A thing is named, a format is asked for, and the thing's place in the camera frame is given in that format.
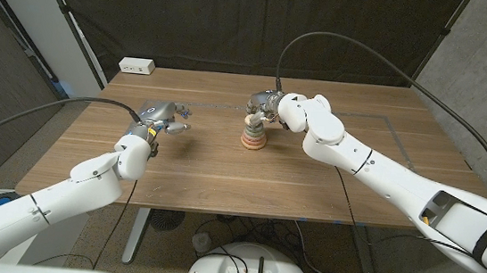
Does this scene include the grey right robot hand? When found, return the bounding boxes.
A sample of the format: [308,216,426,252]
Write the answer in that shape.
[243,87,285,131]

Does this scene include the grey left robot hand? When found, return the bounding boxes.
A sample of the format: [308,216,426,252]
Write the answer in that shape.
[125,97,194,145]

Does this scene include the small cream disc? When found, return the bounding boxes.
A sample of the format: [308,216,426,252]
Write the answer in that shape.
[248,112,265,128]

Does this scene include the sage green disc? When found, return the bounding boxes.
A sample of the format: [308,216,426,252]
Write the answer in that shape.
[243,128,267,140]

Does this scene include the dusty pink disc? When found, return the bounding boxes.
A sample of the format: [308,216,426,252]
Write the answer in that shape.
[241,134,267,145]

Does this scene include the coral red disc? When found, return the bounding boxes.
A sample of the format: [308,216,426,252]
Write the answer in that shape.
[240,138,268,149]

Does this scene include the large orange disc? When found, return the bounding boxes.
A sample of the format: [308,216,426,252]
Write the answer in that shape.
[239,142,267,153]

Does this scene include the white power strip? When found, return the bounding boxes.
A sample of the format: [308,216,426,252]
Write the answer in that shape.
[117,55,157,77]

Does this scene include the black backdrop curtain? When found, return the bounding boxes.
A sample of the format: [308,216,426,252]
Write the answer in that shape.
[29,0,472,117]

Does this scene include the black floor fan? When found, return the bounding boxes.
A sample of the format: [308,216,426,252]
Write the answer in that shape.
[147,207,187,235]

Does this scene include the white table leg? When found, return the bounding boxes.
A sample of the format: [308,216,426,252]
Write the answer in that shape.
[121,205,153,265]

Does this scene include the grey round floor object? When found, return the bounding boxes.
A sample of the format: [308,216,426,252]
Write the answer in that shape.
[190,231,213,254]

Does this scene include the black backdrop stand pole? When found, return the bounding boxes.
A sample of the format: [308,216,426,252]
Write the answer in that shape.
[21,0,117,91]
[407,0,473,94]

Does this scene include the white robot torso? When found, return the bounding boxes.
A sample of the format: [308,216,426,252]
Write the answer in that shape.
[184,236,318,273]

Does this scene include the blue black foot pedal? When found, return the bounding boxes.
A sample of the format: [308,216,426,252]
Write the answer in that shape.
[0,191,22,213]

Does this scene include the grey table leg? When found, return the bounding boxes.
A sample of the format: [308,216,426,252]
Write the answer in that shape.
[346,224,382,273]

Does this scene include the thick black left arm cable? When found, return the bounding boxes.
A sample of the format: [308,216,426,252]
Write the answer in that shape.
[0,88,144,167]

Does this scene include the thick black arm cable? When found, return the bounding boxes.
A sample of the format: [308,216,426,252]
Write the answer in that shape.
[263,27,487,215]
[0,88,144,167]

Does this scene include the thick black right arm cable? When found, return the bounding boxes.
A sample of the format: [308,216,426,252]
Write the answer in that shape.
[263,27,487,215]

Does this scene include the thin black left arm wire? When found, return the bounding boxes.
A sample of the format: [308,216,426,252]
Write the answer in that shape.
[91,176,138,273]

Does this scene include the thin black arm wire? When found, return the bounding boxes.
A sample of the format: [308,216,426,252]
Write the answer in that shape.
[324,166,487,273]
[91,176,138,273]

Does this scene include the black floor cable bundle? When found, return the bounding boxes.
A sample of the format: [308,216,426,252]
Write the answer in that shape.
[193,211,308,262]

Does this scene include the thin black right arm wire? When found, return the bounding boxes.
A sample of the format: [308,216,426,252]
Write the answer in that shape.
[324,166,487,273]

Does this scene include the white floor cable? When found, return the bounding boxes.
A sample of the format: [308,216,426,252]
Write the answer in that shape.
[289,220,342,273]

